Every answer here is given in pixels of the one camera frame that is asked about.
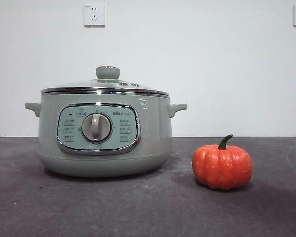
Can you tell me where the glass lid with green knob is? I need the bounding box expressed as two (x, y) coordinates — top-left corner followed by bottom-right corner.
(40, 65), (170, 96)

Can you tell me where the orange pumpkin with green stem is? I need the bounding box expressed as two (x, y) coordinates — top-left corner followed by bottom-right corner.
(191, 134), (254, 191)

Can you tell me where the green electric cooking pot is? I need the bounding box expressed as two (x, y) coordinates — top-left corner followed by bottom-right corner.
(24, 91), (188, 178)

